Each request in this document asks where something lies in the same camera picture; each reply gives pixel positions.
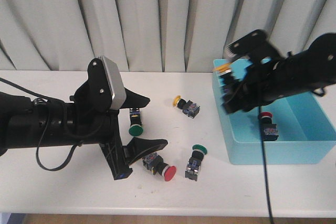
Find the light blue plastic box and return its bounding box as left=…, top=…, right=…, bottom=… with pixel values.
left=212, top=72, right=335, bottom=165

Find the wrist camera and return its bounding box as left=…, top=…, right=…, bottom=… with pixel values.
left=87, top=56, right=127, bottom=112
left=225, top=29, right=282, bottom=64

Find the left green push button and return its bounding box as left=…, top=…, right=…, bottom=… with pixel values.
left=129, top=108, right=144, bottom=136

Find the white pleated curtain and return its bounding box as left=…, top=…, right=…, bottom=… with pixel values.
left=1, top=0, right=335, bottom=72

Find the yellow push button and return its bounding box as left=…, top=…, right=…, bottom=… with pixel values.
left=173, top=95, right=200, bottom=119
left=214, top=63, right=238, bottom=95

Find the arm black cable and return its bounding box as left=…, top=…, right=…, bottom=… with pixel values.
left=0, top=77, right=116, bottom=172
left=258, top=87, right=329, bottom=224

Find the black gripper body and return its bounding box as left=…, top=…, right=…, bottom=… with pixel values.
left=71, top=82, right=132, bottom=180
left=222, top=59, right=286, bottom=114

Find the lying yellow push button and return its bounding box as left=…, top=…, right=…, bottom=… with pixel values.
left=173, top=95, right=200, bottom=119

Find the lying red push button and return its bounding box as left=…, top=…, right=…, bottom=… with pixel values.
left=142, top=152, right=177, bottom=182

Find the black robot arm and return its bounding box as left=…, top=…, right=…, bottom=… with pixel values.
left=222, top=29, right=335, bottom=114
left=1, top=83, right=168, bottom=180

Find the red push button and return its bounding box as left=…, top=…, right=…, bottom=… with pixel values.
left=142, top=152, right=177, bottom=182
left=258, top=112, right=279, bottom=141

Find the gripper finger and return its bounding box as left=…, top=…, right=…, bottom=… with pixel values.
left=118, top=88, right=150, bottom=109
left=123, top=137, right=168, bottom=165

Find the green push button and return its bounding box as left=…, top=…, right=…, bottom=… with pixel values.
left=185, top=144, right=208, bottom=181
left=129, top=108, right=144, bottom=136

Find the right green push button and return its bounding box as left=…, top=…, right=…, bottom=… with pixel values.
left=185, top=144, right=208, bottom=181

